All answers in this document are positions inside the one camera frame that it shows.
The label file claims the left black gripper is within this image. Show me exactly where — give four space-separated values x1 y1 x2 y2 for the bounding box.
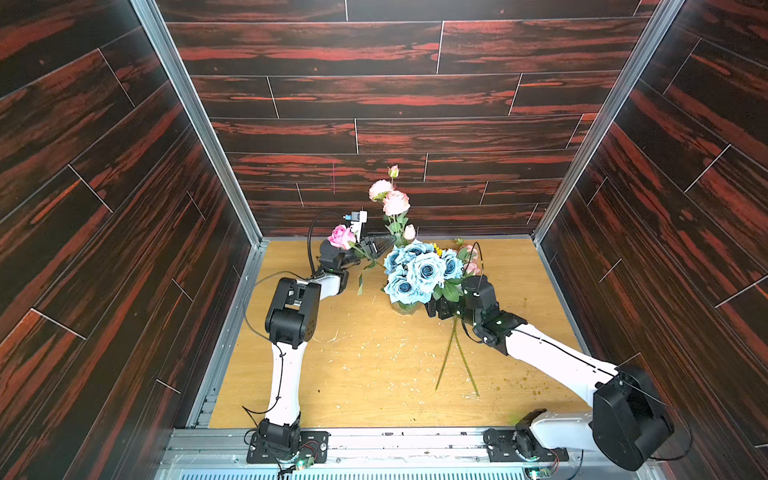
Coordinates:
336 235 392 272

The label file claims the single magenta rose stem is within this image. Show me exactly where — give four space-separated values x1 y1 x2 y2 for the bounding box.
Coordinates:
326 224 358 294

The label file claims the pink peony flower stem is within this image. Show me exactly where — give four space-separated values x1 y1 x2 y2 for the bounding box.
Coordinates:
368 165 416 247

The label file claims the pale pink flower stem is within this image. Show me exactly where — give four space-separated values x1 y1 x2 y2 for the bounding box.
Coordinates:
452 242 480 397

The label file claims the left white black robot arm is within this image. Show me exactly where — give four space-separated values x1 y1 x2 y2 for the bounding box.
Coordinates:
256 234 396 453

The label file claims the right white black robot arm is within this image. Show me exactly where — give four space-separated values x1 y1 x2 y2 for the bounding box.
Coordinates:
426 276 675 471

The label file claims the clear glass vase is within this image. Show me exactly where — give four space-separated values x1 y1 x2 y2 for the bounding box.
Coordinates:
391 301 424 316

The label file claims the blue rose bouquet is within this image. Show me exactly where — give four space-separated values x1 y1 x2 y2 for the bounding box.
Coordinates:
383 241 467 305

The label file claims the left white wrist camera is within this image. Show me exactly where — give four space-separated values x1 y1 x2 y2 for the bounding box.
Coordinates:
344 210 368 242

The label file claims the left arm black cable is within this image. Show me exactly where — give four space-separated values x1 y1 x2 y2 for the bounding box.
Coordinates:
241 211 349 421

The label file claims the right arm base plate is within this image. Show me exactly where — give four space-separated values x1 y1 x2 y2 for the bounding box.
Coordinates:
483 428 569 463

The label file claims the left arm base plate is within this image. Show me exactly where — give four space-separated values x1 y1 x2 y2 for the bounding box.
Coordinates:
244 429 330 467

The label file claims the front aluminium rail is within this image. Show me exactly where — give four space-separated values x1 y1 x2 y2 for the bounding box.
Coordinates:
155 427 666 479

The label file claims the left aluminium frame post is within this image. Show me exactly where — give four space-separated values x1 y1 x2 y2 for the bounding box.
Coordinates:
129 0 263 247

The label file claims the aluminium frame post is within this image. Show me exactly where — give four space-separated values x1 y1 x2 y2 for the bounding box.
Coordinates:
129 0 263 247
532 0 685 250

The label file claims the right aluminium frame post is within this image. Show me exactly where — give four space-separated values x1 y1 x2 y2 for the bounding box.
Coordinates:
532 0 685 250

